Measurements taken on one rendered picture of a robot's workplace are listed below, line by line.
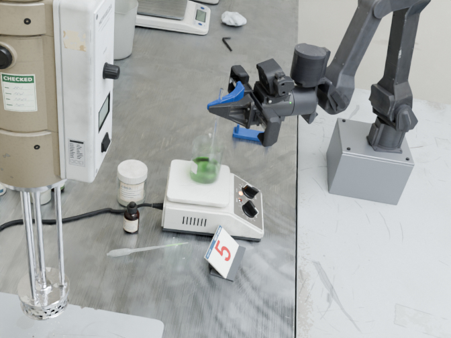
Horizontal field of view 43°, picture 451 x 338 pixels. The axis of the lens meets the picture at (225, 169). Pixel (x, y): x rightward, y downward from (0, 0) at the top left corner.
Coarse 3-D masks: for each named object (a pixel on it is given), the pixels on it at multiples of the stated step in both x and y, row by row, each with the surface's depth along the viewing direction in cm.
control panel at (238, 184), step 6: (234, 180) 118; (240, 180) 120; (234, 186) 116; (240, 186) 118; (234, 192) 115; (258, 192) 121; (234, 198) 114; (240, 198) 115; (246, 198) 117; (258, 198) 120; (234, 204) 112; (240, 204) 114; (258, 204) 118; (234, 210) 111; (240, 210) 112; (258, 210) 117; (240, 216) 111; (246, 216) 112; (258, 216) 115; (252, 222) 112; (258, 222) 114
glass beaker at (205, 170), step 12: (204, 144) 113; (216, 144) 112; (192, 156) 110; (204, 156) 107; (216, 156) 108; (192, 168) 111; (204, 168) 109; (216, 168) 110; (192, 180) 112; (204, 180) 111; (216, 180) 112
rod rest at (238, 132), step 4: (236, 128) 141; (240, 128) 143; (244, 128) 143; (236, 132) 141; (240, 132) 142; (244, 132) 142; (248, 132) 142; (252, 132) 142; (256, 132) 143; (260, 132) 143; (232, 136) 141; (236, 136) 141; (240, 136) 141; (244, 136) 141; (248, 136) 141; (252, 136) 141; (256, 136) 141; (252, 140) 141; (256, 140) 141
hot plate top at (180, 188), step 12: (180, 168) 115; (228, 168) 117; (168, 180) 112; (180, 180) 112; (228, 180) 114; (168, 192) 109; (180, 192) 109; (192, 192) 110; (204, 192) 110; (216, 192) 111; (228, 192) 111; (204, 204) 109; (216, 204) 109; (228, 204) 109
